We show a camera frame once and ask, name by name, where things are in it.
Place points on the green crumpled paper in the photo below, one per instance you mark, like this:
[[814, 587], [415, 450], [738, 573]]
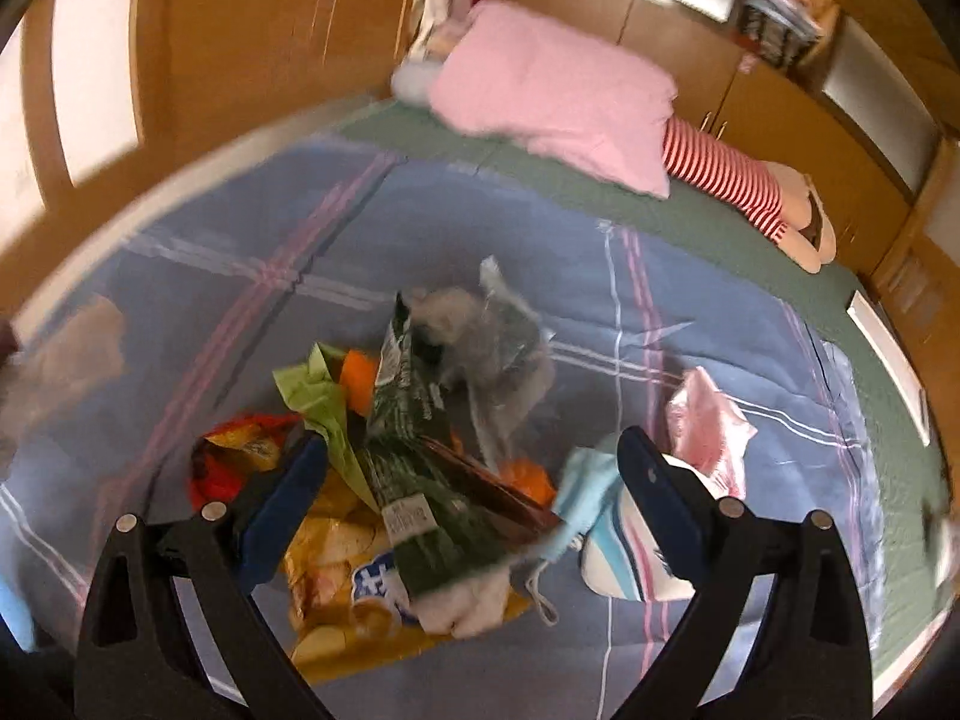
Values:
[[315, 390]]

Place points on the stack of books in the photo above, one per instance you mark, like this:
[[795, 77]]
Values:
[[780, 7]]

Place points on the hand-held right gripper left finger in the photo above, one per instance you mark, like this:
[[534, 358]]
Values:
[[289, 502]]

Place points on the green bed sheet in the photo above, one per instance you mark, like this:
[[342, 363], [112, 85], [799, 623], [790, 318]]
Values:
[[675, 240]]

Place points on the wooden headboard cabinet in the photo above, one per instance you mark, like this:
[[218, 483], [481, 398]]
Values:
[[780, 112]]

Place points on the blue plaid blanket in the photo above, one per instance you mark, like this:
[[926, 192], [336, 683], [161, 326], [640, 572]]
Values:
[[525, 270]]

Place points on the light blue face mask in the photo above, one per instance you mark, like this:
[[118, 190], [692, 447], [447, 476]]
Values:
[[585, 487]]

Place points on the orange wrapper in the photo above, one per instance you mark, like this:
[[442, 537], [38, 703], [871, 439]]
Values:
[[360, 379]]

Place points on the red orange snack bag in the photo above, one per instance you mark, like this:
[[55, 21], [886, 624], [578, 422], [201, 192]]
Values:
[[225, 457]]

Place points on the white tissue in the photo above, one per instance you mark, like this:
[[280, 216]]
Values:
[[465, 604]]

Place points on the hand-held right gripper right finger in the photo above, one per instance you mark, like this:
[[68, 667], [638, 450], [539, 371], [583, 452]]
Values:
[[660, 502]]

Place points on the yellow chip bag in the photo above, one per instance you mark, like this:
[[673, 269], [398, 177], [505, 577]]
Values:
[[337, 540]]

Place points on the pink pillow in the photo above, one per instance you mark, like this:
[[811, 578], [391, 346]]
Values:
[[547, 82]]

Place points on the white remote on bed edge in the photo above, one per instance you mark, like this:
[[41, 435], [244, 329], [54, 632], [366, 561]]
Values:
[[889, 360]]

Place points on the clear plastic wrapper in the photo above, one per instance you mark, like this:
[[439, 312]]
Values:
[[495, 360]]

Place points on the pink plastic wrapper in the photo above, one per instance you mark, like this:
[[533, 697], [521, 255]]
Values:
[[705, 420]]

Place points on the dark green snack bag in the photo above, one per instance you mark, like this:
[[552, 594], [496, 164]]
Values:
[[420, 480]]

